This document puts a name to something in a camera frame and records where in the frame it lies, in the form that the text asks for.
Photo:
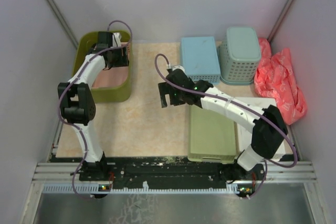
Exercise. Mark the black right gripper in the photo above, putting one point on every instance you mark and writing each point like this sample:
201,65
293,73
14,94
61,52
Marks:
166,88

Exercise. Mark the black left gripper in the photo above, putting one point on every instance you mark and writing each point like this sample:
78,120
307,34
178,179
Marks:
123,60

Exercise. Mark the salmon pink perforated bin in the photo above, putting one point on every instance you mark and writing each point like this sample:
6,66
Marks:
110,78

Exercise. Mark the olive green tub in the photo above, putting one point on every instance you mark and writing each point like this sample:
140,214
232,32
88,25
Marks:
103,95

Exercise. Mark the light blue perforated bin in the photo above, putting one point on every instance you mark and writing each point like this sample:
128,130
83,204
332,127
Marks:
198,56

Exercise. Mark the light green perforated bin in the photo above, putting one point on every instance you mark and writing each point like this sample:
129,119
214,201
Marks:
212,137

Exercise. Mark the pale green perforated basket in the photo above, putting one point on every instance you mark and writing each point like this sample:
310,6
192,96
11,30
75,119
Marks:
239,55

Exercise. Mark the white plastic bin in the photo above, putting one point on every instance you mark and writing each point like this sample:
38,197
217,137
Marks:
244,137

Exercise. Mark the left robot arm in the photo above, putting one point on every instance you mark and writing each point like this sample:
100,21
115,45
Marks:
76,105

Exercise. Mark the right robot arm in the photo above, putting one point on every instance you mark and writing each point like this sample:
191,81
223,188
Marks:
264,143

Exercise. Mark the red plastic bag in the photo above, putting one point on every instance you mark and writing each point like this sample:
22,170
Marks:
275,79

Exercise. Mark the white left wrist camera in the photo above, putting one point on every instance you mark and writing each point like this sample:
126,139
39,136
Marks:
116,39

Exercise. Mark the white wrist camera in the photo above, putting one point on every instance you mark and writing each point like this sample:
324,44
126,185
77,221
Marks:
116,39
175,67

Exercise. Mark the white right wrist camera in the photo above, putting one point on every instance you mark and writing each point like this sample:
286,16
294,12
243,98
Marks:
175,67

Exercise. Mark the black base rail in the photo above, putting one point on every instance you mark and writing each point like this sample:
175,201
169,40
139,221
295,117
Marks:
173,172

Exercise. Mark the aluminium frame rail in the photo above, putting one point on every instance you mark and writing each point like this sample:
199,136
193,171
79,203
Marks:
303,172

